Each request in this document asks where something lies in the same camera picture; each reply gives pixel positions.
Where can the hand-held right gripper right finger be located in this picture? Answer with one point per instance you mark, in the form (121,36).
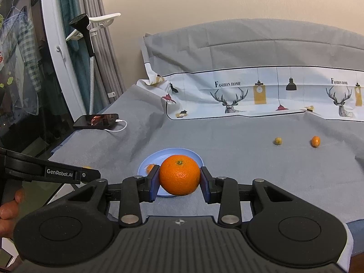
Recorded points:
(205,186)

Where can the blue mattress sheet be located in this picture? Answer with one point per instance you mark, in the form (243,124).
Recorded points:
(357,233)

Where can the small orange fruit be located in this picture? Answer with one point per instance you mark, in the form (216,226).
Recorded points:
(315,141)
(150,169)

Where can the person's left hand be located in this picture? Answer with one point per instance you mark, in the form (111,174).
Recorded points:
(8,216)

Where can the grey pillow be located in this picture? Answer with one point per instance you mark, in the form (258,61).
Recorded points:
(241,42)

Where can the hanging plaid shirt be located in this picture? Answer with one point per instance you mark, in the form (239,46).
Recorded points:
(27,42)

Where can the garment steamer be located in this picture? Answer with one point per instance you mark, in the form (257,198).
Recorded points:
(85,31)

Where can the grey curtain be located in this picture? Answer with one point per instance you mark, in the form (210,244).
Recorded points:
(105,2)

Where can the blue plate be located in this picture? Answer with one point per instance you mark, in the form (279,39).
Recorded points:
(155,157)

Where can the large orange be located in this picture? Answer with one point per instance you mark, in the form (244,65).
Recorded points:
(179,176)

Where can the small green fruit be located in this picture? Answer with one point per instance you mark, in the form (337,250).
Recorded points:
(278,141)

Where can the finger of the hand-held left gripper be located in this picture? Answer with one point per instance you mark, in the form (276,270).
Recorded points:
(91,175)

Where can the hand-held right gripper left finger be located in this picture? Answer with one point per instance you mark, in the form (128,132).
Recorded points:
(155,186)

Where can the white printed blanket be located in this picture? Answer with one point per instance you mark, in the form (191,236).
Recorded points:
(199,91)

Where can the black smartphone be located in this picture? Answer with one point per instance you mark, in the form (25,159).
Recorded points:
(95,121)

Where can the grey bed cover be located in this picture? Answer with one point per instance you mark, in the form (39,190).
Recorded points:
(227,136)

